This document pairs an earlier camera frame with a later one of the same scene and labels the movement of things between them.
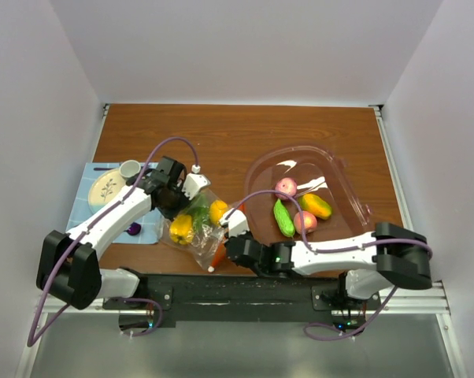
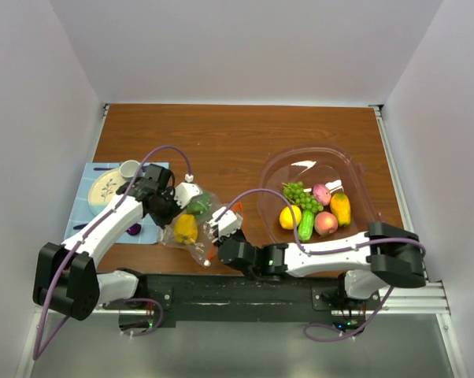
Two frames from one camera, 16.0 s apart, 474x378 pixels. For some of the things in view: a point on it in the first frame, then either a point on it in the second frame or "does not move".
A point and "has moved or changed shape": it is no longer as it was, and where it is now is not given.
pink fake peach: (309, 220) → (325, 224)
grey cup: (129, 169) does not move
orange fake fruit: (314, 204) → (341, 207)
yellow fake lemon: (217, 208) has moved or changed shape
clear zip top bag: (196, 230) has moved or changed shape
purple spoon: (134, 229) does not move
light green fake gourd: (283, 219) → (305, 227)
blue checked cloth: (149, 222) does not move
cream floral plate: (105, 186) does not move
